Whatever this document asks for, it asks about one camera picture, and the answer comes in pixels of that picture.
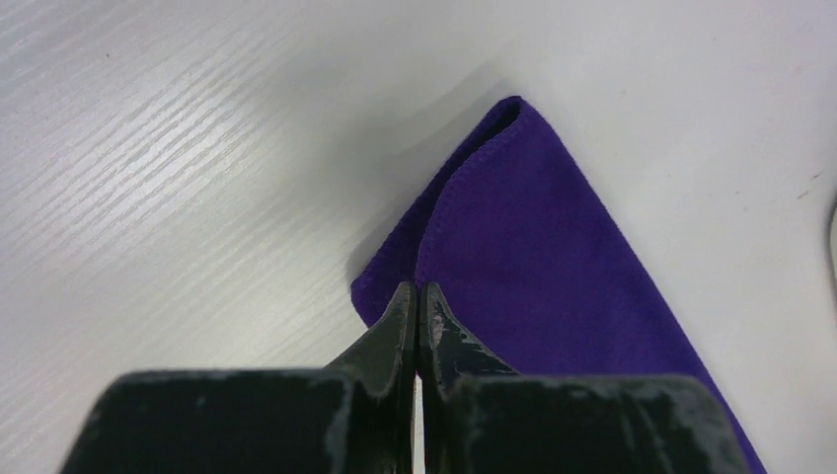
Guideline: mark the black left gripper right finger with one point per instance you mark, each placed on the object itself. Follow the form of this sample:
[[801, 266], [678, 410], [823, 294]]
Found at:
[[482, 416]]

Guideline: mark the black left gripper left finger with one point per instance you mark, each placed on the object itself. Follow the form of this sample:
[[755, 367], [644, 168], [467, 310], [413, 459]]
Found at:
[[354, 415]]

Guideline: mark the purple towel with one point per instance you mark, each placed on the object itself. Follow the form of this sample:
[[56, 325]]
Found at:
[[531, 263]]

